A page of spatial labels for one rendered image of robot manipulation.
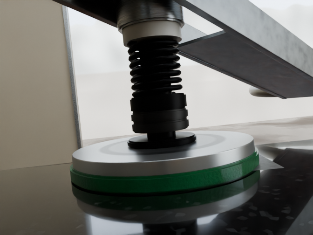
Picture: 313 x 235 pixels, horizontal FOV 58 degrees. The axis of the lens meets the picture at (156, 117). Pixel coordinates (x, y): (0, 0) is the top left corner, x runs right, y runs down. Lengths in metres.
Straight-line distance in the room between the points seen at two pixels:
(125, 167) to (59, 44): 5.04
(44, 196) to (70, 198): 0.03
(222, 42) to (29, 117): 5.00
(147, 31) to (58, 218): 0.20
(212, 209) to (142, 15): 0.21
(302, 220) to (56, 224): 0.16
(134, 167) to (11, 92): 5.18
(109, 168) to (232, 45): 0.25
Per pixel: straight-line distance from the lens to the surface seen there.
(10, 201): 0.30
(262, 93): 0.75
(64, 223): 0.22
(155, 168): 0.24
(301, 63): 0.52
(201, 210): 0.21
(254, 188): 0.25
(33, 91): 5.28
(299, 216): 0.20
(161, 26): 0.32
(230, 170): 0.27
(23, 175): 0.41
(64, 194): 0.28
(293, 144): 0.44
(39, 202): 0.28
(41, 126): 5.25
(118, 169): 0.26
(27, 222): 0.24
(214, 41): 0.41
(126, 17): 0.33
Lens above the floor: 0.90
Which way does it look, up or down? 3 degrees down
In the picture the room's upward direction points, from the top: 5 degrees counter-clockwise
